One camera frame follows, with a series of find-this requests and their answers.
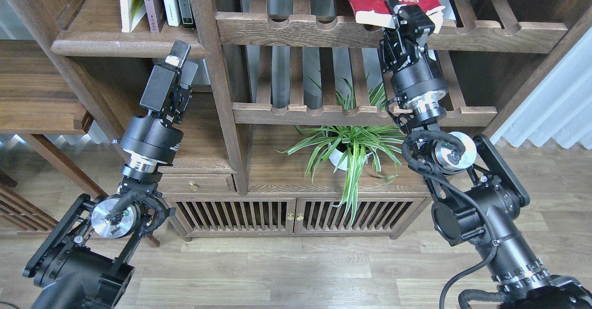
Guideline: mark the white plant pot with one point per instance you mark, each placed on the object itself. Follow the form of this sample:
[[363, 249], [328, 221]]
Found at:
[[338, 157]]

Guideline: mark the brass drawer knob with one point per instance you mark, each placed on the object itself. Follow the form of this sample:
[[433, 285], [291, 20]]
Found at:
[[193, 186]]

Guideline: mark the yellow green book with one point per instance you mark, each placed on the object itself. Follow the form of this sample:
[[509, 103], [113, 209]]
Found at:
[[131, 12]]

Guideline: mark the white curtain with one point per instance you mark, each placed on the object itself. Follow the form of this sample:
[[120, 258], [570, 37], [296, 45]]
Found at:
[[560, 108]]

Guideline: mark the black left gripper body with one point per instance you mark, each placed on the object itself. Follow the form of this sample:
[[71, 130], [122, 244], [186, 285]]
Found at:
[[153, 136]]

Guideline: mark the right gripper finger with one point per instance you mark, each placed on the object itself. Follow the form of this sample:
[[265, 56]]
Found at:
[[410, 22]]

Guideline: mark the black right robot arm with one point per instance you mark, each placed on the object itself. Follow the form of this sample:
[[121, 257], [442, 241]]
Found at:
[[476, 195]]

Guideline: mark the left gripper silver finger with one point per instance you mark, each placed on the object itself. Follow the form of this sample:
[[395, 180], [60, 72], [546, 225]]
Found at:
[[162, 91]]

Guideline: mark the dark grey upright book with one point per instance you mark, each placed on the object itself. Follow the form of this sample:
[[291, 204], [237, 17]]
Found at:
[[186, 14]]

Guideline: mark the wooden side table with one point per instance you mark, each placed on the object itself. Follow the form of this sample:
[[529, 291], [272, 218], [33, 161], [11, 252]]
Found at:
[[36, 103]]

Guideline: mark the white upright book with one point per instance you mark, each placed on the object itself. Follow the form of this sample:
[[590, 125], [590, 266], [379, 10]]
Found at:
[[172, 12]]

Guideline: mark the dark wooden bookshelf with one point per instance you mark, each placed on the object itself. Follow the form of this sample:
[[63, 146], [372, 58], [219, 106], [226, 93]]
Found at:
[[255, 98]]

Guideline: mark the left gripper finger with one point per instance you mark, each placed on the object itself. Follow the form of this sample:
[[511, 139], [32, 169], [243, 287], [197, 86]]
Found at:
[[186, 75]]

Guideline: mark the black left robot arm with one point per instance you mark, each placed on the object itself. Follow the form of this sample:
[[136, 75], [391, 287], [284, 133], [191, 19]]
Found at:
[[84, 262]]

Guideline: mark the green spider plant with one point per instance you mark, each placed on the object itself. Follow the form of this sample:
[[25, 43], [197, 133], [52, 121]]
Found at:
[[368, 142]]

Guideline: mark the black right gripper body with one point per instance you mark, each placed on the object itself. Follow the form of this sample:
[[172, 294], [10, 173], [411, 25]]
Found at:
[[417, 78]]

